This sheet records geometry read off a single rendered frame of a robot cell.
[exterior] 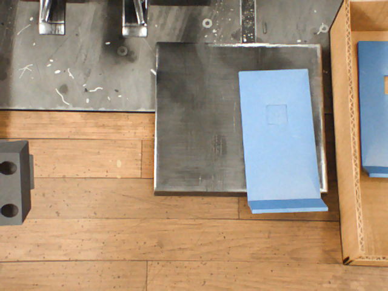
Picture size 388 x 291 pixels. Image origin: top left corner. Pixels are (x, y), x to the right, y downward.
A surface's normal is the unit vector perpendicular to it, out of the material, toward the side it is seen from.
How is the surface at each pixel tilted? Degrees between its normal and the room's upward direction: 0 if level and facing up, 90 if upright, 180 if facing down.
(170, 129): 0
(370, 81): 0
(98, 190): 0
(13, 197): 30
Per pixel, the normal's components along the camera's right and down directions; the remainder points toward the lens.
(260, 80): 0.03, -0.31
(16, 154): 0.04, 0.21
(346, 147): -1.00, -0.01
